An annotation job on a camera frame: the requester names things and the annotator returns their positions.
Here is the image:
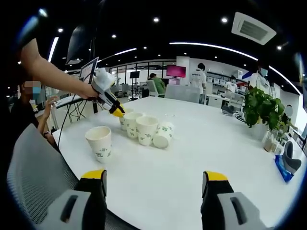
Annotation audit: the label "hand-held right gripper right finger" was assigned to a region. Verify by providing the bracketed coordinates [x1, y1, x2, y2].
[200, 170, 267, 230]

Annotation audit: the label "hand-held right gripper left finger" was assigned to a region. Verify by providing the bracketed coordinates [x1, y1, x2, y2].
[47, 169, 108, 230]

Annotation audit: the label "person's left hand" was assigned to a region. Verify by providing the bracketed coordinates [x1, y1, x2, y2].
[78, 83, 99, 101]

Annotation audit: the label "white laptop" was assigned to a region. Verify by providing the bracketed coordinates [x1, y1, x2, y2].
[56, 57, 99, 106]

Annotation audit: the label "black screen on stand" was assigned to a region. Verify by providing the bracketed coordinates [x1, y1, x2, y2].
[129, 71, 141, 101]

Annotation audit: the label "linear ceiling light strip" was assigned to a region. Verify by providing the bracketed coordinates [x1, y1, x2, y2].
[97, 47, 137, 63]
[169, 42, 259, 62]
[47, 37, 59, 62]

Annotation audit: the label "white office chair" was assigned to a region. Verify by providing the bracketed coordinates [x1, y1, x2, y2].
[145, 80, 158, 98]

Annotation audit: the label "dark hanging ceiling panel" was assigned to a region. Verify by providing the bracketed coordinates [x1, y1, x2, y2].
[66, 25, 93, 65]

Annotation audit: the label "grey mesh office chair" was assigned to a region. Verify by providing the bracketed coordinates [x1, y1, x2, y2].
[6, 123, 135, 230]

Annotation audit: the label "white table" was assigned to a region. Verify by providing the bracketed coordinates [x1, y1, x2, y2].
[52, 96, 307, 230]

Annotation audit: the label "light grey office chair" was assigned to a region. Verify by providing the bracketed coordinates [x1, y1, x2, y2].
[164, 85, 201, 104]

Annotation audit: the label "pink monitor screen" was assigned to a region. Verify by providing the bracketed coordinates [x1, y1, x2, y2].
[166, 64, 187, 79]

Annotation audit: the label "blue packet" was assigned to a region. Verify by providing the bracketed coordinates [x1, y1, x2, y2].
[274, 154, 295, 183]

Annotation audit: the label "round ceiling downlights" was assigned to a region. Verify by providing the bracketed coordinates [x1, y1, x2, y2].
[18, 16, 283, 65]

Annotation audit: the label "grey curved holder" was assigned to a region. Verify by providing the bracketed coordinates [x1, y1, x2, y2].
[282, 140, 302, 173]

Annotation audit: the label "grey desk device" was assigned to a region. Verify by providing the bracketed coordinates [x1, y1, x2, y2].
[222, 105, 237, 117]

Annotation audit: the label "white office desk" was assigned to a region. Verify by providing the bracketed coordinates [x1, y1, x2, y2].
[206, 93, 240, 110]

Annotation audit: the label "white storage shelf with boxes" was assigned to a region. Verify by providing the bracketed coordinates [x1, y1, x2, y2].
[206, 69, 249, 93]

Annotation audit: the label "green plant in glass vase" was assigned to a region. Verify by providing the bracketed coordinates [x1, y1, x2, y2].
[242, 86, 298, 154]

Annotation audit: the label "white ceiling air vent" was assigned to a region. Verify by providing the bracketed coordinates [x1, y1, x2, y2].
[231, 11, 277, 46]

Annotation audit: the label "black coiled cable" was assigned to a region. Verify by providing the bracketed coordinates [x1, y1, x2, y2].
[234, 112, 248, 123]

